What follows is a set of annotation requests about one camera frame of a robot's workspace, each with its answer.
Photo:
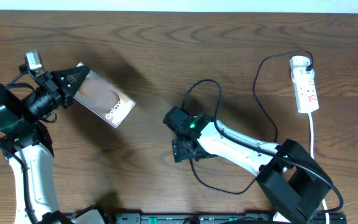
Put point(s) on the white USB charger adapter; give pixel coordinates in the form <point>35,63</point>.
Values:
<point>301,61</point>

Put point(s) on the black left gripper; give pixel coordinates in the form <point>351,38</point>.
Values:
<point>46,85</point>

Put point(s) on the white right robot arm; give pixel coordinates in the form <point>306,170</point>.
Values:
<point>291,179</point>

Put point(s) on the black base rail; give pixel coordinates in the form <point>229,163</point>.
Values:
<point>97,214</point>

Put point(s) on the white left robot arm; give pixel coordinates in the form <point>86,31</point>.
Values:
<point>25,141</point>

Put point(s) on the smartphone with bronze back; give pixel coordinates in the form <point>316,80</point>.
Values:
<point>104,99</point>

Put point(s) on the white power strip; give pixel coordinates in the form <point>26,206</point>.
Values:
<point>305,90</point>

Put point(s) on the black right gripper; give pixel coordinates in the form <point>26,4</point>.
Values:
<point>179,152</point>

